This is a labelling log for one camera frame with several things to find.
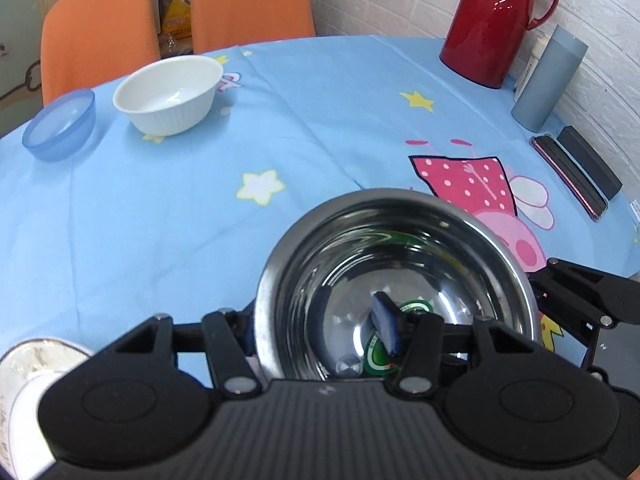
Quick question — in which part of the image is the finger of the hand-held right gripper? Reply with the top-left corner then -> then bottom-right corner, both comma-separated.
529,258 -> 629,330

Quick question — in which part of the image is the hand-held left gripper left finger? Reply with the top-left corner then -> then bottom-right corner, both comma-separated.
106,306 -> 264,397

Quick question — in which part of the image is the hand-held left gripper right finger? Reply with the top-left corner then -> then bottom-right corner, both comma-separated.
369,290 -> 544,397

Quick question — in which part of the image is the stainless steel bowl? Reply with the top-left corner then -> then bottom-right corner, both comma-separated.
253,188 -> 544,379

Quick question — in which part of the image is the large white plate patterned rim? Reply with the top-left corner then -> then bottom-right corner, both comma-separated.
0,339 -> 97,480

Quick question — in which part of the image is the smartphone in clear case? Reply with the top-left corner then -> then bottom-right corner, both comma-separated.
530,134 -> 610,222

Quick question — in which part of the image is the black rectangular case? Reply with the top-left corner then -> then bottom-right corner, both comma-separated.
557,125 -> 623,200

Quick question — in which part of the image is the blue cartoon pig tablecloth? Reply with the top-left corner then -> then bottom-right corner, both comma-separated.
0,35 -> 640,391

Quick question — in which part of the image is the grey blue tumbler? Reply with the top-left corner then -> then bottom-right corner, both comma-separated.
510,24 -> 589,131

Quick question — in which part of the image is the white bottle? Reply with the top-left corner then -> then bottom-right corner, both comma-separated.
513,37 -> 552,104

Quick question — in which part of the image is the white ribbed bowl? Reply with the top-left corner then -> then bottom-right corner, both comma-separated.
112,55 -> 225,137

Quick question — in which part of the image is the blue translucent plastic bowl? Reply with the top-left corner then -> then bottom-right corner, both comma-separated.
21,88 -> 97,163

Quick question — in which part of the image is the red thermos jug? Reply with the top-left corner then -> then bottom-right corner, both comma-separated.
439,0 -> 562,89

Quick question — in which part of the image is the orange chair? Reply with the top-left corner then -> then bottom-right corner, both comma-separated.
191,0 -> 317,54
40,0 -> 161,107

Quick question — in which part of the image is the yellow snack bag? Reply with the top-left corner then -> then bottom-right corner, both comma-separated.
156,0 -> 194,42

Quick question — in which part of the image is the glass door with cartoon outline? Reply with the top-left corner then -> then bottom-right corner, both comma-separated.
0,0 -> 47,133

